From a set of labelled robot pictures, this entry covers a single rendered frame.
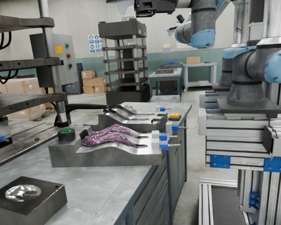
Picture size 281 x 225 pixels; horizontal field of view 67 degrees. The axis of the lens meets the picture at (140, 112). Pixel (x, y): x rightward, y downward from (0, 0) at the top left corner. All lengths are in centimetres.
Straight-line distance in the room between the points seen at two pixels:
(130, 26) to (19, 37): 578
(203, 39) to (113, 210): 61
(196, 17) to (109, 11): 749
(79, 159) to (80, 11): 781
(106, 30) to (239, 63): 454
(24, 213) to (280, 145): 85
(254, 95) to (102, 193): 70
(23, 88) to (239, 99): 439
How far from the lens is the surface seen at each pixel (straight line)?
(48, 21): 161
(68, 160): 103
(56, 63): 160
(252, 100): 96
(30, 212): 72
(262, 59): 85
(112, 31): 526
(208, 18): 73
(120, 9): 75
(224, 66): 146
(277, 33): 86
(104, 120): 133
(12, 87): 502
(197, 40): 72
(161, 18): 772
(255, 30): 122
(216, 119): 98
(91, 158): 99
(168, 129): 130
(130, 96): 524
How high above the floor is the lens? 127
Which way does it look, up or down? 15 degrees down
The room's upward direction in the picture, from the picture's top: 4 degrees counter-clockwise
